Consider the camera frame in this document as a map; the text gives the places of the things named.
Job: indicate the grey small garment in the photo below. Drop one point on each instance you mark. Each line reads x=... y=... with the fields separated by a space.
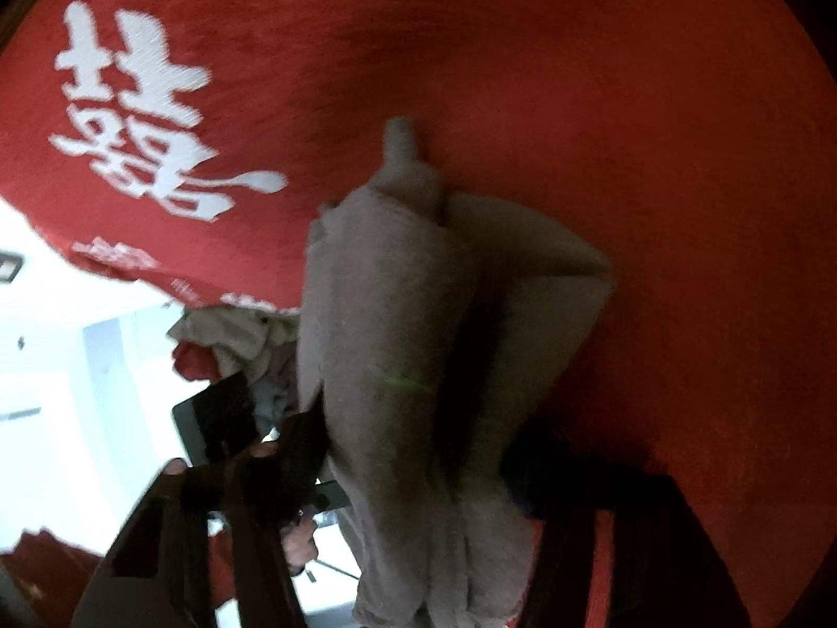
x=392 y=307

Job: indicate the small dark floor object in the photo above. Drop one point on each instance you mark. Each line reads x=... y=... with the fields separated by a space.
x=10 y=267

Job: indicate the pile of crumpled cloths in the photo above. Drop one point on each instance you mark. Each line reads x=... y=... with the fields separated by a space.
x=235 y=333

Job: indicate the crumpled red cloth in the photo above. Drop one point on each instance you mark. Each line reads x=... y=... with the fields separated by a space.
x=193 y=361

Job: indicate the red printed blanket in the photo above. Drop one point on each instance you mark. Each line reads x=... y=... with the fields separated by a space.
x=556 y=111

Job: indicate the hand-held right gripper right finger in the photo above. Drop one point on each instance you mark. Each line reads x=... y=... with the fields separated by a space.
x=543 y=464

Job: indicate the person's left hand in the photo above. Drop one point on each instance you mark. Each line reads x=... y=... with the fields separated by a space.
x=299 y=546

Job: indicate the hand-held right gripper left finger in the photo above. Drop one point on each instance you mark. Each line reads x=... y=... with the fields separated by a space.
x=294 y=451

